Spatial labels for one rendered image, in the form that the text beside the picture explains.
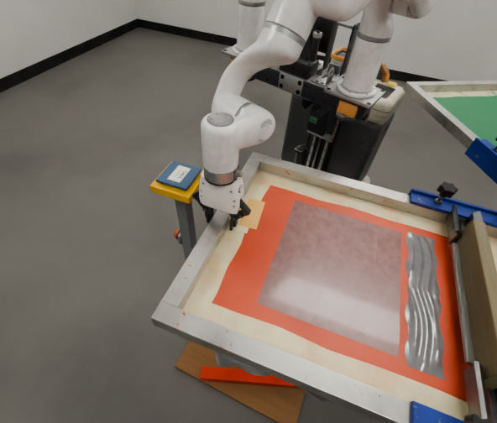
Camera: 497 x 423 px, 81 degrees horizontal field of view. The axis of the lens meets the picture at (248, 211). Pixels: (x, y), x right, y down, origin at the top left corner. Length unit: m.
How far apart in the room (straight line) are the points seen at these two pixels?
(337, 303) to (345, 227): 0.23
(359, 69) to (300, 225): 0.50
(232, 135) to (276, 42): 0.18
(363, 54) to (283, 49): 0.44
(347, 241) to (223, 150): 0.42
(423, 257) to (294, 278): 0.34
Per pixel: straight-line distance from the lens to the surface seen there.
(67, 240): 2.17
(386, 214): 0.93
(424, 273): 0.84
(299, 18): 0.61
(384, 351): 0.70
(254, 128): 0.59
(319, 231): 0.81
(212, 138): 0.56
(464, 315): 0.78
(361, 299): 0.73
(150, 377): 1.64
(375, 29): 0.99
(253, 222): 0.79
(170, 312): 0.63
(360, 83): 1.03
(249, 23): 1.20
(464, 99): 1.78
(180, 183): 0.88
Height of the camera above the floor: 1.56
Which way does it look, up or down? 48 degrees down
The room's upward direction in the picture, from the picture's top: 5 degrees clockwise
